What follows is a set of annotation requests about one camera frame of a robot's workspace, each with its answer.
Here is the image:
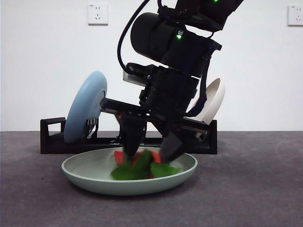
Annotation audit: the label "beige plate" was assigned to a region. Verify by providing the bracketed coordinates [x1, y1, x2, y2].
[186, 78, 226, 140]

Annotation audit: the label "white wall socket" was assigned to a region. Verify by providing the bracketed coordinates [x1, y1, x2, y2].
[287, 5, 303, 26]
[88, 3, 109, 26]

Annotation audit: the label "black cable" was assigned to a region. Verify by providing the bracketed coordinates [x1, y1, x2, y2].
[117, 0, 152, 74]

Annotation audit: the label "green plate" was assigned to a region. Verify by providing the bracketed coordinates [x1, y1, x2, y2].
[61, 147, 198, 196]

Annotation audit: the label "black plate rack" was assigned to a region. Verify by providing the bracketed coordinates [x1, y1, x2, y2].
[39, 117, 218, 155]

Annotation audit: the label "blue plate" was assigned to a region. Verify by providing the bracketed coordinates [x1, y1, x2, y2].
[63, 70, 108, 144]

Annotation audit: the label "orange carrot with green leaves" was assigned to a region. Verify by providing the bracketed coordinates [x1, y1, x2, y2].
[110, 148, 182, 181]

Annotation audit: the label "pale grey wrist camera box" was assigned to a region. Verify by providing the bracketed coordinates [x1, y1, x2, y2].
[122, 62, 154, 87]

